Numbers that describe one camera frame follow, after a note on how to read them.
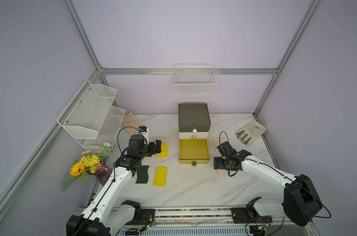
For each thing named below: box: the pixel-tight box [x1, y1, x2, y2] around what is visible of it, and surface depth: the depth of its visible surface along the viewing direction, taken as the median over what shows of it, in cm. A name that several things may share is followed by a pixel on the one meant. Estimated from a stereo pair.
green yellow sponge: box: [135, 165, 150, 184], surface depth 88 cm
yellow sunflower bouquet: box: [61, 142, 119, 192], surface depth 67 cm
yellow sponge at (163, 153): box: [156, 142, 168, 158], surface depth 100 cm
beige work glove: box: [120, 111, 145, 136], surface depth 118 cm
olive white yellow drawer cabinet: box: [178, 103, 211, 151], surface depth 93 cm
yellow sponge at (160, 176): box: [153, 166, 168, 187], surface depth 88 cm
